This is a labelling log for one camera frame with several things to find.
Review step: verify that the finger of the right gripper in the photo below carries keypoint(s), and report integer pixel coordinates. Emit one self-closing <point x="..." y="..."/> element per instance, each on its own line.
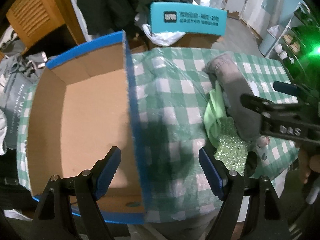
<point x="267" y="108"/>
<point x="298" y="91"/>

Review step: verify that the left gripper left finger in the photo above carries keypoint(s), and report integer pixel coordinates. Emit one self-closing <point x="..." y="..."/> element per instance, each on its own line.
<point x="53" y="217"/>

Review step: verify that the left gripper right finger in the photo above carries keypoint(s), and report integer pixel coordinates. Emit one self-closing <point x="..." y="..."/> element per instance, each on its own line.
<point x="264" y="218"/>

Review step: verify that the long grey sock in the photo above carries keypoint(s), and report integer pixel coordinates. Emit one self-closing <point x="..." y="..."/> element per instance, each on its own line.
<point x="235" y="85"/>

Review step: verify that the green glitter sponge cloth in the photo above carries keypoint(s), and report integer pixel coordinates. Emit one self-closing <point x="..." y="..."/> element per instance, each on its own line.
<point x="232" y="150"/>

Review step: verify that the light green cloth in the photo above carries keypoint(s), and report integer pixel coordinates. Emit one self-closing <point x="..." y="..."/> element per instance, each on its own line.
<point x="215" y="111"/>

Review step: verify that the small patterned sock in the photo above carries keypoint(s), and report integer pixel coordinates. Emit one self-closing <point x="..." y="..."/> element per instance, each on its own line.
<point x="261" y="147"/>

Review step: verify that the person's right hand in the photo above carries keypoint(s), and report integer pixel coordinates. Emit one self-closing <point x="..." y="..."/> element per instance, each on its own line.
<point x="307" y="164"/>

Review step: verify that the white shelf rack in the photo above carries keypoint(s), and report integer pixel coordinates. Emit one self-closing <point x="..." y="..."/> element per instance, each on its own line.
<point x="289" y="42"/>

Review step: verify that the blue cardboard box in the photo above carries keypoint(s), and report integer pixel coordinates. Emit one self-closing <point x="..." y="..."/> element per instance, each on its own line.
<point x="80" y="110"/>

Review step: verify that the green checkered tablecloth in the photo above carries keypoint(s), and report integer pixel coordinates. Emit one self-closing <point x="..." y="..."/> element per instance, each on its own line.
<point x="170" y="94"/>

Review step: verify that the white plastic bag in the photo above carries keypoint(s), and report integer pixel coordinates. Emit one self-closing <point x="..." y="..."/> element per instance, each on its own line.
<point x="164" y="39"/>

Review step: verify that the teal printed box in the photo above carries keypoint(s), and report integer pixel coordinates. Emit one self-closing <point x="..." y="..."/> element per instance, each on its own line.
<point x="187" y="18"/>

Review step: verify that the dark hanging jacket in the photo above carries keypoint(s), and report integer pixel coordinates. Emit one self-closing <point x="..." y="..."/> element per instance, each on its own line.
<point x="110" y="2"/>

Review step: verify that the wooden louvered cabinet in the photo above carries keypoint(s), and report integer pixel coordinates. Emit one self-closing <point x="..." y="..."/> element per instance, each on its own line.
<point x="32" y="20"/>

